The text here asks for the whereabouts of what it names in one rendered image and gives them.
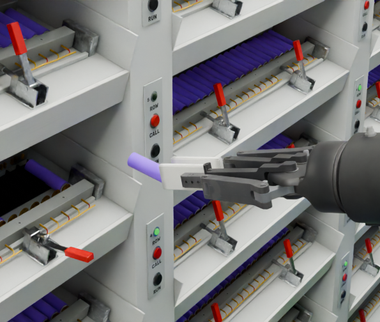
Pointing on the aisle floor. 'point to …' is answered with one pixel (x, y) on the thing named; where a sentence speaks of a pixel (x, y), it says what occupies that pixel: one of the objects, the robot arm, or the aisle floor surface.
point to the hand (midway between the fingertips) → (192, 173)
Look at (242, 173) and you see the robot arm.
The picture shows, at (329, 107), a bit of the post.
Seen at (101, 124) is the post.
